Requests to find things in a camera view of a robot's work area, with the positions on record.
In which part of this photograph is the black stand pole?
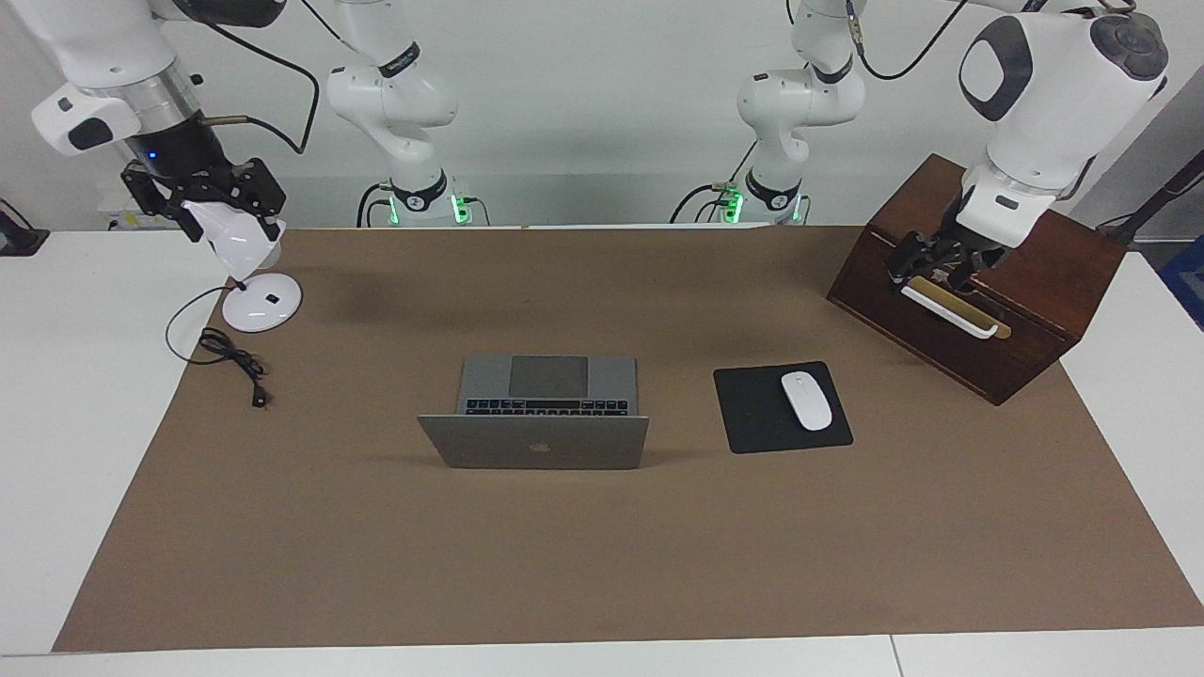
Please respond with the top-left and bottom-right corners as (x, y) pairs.
(1096, 150), (1204, 247)

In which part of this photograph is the white desk lamp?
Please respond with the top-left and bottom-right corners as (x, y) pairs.
(182, 199), (304, 334)

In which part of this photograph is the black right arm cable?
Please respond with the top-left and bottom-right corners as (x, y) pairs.
(193, 0), (325, 156)

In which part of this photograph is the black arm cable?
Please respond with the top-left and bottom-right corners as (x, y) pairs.
(844, 0), (970, 82)
(193, 0), (325, 156)

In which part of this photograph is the black base cable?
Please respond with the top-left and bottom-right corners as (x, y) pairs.
(670, 141), (758, 225)
(356, 181), (394, 228)

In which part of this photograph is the white power strip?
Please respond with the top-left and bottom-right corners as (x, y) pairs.
(103, 193), (156, 232)

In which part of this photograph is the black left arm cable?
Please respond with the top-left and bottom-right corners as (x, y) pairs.
(844, 0), (970, 82)

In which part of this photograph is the brown table mat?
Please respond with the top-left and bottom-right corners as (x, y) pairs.
(52, 226), (1204, 653)

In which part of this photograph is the black mouse pad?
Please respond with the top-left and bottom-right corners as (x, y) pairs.
(713, 361), (854, 455)

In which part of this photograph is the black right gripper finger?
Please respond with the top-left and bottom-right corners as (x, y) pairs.
(226, 158), (288, 227)
(120, 162), (203, 244)

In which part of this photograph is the white box handle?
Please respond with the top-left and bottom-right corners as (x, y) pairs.
(900, 276), (1000, 339)

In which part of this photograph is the dark brown wooden box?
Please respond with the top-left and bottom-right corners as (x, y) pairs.
(826, 153), (1128, 406)

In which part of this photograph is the silver grey laptop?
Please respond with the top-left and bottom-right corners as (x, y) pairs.
(417, 354), (651, 471)

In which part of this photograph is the blue crate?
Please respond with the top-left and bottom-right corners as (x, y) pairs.
(1159, 235), (1204, 330)

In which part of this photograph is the brass handle plate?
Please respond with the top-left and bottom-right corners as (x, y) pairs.
(889, 263), (1013, 340)

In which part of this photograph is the white computer mouse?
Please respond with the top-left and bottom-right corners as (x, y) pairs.
(781, 371), (834, 433)

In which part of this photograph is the black clamp mount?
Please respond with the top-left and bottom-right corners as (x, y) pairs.
(0, 199), (50, 257)

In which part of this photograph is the black lamp power cable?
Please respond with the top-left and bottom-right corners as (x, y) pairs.
(166, 285), (271, 409)

